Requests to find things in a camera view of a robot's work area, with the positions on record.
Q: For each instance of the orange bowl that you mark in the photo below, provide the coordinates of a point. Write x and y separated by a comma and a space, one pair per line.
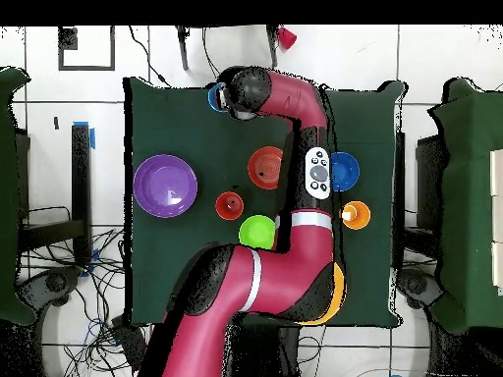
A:
267, 165

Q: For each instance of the light blue cup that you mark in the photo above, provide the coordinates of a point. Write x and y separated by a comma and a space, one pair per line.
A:
212, 98

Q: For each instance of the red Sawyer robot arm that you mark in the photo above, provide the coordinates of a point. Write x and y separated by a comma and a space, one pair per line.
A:
275, 275

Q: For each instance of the green bowl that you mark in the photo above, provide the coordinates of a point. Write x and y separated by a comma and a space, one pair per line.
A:
255, 233

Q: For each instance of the orange cup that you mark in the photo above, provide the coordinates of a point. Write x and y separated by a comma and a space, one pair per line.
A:
224, 210

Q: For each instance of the purple bowl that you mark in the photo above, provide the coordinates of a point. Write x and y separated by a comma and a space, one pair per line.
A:
157, 184

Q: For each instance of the blue bowl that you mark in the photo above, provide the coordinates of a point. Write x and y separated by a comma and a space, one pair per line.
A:
347, 172

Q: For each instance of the dark green tablecloth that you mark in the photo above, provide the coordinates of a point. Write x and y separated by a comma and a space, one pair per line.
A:
177, 129

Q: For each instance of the yellow cup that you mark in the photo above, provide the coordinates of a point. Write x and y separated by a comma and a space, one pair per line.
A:
361, 218

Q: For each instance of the large yellow bowl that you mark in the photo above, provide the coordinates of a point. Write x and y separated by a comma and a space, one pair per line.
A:
341, 286

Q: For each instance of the thin black bar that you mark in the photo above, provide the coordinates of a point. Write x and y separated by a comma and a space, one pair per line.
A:
400, 176

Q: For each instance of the black stand leg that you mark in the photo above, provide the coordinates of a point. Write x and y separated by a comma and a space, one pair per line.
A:
183, 51
272, 51

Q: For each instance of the long black beam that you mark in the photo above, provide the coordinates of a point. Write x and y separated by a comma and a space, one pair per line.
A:
80, 176

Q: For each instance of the red cup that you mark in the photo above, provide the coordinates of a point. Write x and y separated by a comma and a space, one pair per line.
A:
287, 38

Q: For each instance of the gray black machine base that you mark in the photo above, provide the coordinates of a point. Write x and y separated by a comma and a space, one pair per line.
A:
416, 284
55, 282

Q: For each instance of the short black beam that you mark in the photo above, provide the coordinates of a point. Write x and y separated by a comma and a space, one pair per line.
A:
51, 233

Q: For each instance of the green cloth side table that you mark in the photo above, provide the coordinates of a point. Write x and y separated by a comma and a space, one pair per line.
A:
467, 196
10, 196

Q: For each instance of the white boxes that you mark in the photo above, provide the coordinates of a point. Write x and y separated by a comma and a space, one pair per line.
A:
497, 220

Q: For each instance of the black square frame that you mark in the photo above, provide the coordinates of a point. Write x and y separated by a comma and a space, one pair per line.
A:
112, 51

